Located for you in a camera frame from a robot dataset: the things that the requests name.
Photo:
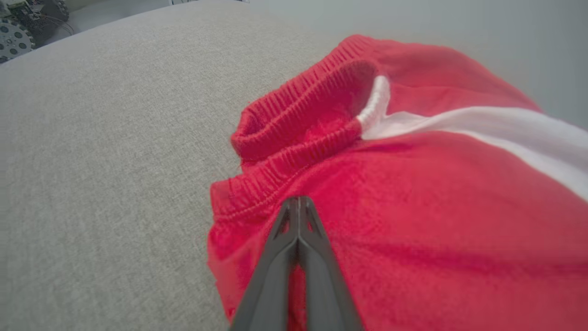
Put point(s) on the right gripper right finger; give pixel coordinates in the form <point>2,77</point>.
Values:
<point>328,299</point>

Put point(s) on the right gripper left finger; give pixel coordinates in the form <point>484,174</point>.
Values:
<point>268,294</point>

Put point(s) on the red shorts white stripe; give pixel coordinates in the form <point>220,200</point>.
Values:
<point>436,207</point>

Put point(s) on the grey fabric sofa cushion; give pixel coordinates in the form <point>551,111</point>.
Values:
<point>115,161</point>

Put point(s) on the grey toothed wheel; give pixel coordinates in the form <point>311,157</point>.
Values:
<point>16,41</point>

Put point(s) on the dark wheeled machine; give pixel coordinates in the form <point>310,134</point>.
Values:
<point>39,14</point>

